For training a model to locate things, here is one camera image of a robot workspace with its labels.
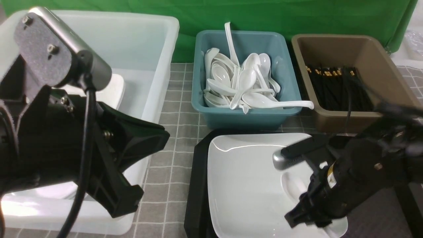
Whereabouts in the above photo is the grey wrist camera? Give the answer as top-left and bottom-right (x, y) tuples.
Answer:
(14, 7), (112, 91)
(272, 134), (335, 172)

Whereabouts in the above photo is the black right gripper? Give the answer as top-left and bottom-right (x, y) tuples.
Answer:
(285, 135), (397, 228)

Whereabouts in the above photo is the white square rice plate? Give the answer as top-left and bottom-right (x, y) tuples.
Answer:
(207, 133), (348, 238)

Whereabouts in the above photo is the clear plastic bag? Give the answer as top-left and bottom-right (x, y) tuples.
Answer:
(404, 30), (423, 61)

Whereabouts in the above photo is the white spoon front of bin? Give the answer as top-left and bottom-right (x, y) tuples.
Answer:
(242, 92), (314, 110)

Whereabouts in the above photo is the teal plastic bin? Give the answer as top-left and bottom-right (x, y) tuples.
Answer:
(191, 30), (302, 131)

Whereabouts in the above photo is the black plastic tray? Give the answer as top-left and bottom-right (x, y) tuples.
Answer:
(184, 130), (423, 238)

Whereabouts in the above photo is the grey checked tablecloth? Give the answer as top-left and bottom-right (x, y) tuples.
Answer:
(122, 63), (412, 238)

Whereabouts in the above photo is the white soup spoon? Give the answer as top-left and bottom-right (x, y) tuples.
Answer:
(281, 172), (308, 202)

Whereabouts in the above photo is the white spoon long handle upright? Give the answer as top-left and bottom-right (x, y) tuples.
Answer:
(224, 22), (240, 66)

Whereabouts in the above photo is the brown plastic bin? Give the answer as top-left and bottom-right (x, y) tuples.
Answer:
(291, 34), (422, 134)

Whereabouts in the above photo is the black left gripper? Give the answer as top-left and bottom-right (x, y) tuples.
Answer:
(1, 55), (170, 218)

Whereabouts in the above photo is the green backdrop cloth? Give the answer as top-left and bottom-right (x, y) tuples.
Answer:
(1, 0), (417, 63)

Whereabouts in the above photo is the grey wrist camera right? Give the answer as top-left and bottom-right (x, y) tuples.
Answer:
(272, 134), (335, 172)

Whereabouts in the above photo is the pile of black chopsticks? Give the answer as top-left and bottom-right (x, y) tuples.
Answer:
(306, 65), (373, 112)

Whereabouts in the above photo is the white spoon centre of pile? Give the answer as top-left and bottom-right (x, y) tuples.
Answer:
(229, 68), (256, 110)

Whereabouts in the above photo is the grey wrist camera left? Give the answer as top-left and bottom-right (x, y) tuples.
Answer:
(14, 7), (112, 91)

